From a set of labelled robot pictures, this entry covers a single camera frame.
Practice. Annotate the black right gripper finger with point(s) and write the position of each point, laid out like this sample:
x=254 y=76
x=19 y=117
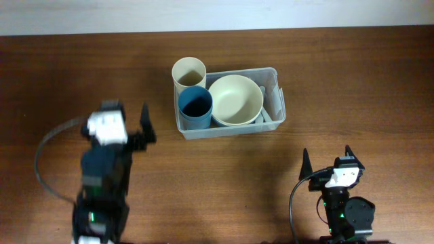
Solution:
x=349 y=153
x=306 y=168

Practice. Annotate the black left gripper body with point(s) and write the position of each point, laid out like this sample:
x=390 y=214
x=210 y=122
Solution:
x=135 y=141

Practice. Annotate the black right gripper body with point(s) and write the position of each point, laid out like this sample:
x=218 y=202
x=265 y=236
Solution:
x=332 y=196

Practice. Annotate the blue cup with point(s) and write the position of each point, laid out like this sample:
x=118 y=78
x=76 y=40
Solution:
x=195 y=105

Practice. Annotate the cream cup back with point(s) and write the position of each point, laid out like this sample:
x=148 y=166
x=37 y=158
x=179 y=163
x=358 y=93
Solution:
x=188 y=72

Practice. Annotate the white plastic spoon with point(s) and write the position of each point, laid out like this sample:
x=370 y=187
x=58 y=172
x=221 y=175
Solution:
x=265 y=115

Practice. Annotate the cream bowl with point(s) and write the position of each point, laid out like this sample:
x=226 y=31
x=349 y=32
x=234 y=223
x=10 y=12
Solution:
x=224 y=124
x=237 y=100

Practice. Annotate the white plastic fork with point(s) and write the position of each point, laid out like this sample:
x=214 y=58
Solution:
x=262 y=89

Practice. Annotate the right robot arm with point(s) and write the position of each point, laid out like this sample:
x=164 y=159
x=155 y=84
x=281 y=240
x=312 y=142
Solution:
x=349 y=219

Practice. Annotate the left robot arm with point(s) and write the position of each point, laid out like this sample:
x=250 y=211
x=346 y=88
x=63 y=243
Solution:
x=100 y=211

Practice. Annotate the clear plastic container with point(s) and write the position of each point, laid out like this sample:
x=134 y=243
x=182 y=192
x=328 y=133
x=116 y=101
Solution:
x=274 y=104

